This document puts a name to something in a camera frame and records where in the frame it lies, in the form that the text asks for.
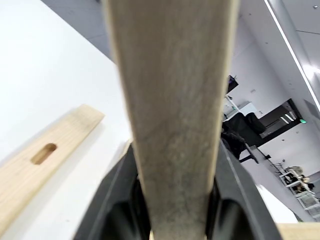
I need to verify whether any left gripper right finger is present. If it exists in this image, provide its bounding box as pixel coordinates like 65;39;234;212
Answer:
205;142;286;240

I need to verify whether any wooden bar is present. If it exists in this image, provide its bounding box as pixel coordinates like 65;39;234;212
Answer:
102;0;241;240
274;221;320;240

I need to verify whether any wooden leg with slot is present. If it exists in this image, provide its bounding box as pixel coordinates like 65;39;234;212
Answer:
0;104;106;235

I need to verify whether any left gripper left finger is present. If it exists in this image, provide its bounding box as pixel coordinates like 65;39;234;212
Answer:
73;142;152;240

